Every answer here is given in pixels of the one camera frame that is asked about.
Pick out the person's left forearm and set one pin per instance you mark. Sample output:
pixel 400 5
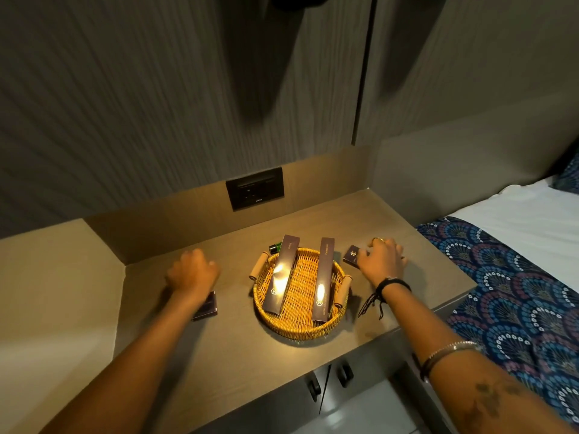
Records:
pixel 135 370

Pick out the blue patterned pillow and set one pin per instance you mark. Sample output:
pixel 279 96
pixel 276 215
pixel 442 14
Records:
pixel 569 176

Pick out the black wall socket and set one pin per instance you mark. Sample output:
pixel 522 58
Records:
pixel 255 188

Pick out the blue patterned bed cover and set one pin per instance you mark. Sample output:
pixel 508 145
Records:
pixel 511 302

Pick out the person's right hand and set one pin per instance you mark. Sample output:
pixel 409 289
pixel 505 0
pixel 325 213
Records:
pixel 382 264

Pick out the white bed sheet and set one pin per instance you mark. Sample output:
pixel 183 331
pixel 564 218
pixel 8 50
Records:
pixel 529 225

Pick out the round wicker basket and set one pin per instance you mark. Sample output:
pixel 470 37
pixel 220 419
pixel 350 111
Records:
pixel 298 302

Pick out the long dark purple box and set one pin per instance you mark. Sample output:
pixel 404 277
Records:
pixel 323 280
pixel 281 275

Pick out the person's left hand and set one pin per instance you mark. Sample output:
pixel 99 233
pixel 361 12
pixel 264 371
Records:
pixel 192 275

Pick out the small green bottle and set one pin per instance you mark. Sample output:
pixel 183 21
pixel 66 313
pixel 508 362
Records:
pixel 275 248

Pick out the person's right forearm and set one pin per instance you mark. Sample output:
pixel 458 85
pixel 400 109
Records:
pixel 434 329

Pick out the small dark purple box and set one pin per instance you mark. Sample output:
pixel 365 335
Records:
pixel 350 256
pixel 207 308

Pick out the person's right thumb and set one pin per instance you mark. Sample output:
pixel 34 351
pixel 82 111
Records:
pixel 362 262

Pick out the person's left fingers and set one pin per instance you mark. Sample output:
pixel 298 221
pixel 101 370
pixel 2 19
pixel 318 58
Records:
pixel 199 257

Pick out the grey cabinet door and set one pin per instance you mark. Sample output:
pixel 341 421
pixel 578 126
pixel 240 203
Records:
pixel 271 409
pixel 373 354

